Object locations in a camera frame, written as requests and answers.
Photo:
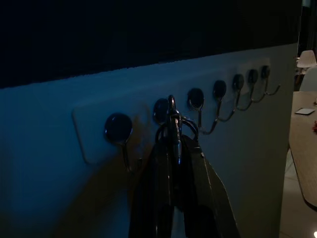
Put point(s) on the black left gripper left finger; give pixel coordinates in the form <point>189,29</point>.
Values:
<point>156,193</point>

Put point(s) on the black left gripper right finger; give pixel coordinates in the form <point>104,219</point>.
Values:
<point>205,198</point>

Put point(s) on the red wrapped candy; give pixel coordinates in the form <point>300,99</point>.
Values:
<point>315,126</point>

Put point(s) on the white phone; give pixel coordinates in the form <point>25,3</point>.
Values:
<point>305,111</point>

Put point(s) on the white chair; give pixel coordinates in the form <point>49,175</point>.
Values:
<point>309,80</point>
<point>305,58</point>

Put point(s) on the metal wall hook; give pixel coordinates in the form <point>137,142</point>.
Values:
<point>265,70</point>
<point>160,111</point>
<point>195,98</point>
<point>238,81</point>
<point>253,75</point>
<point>118,127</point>
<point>219,88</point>

